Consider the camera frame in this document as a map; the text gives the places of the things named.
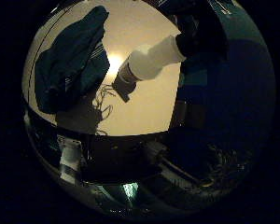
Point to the teal cloth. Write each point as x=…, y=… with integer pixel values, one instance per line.
x=71, y=56

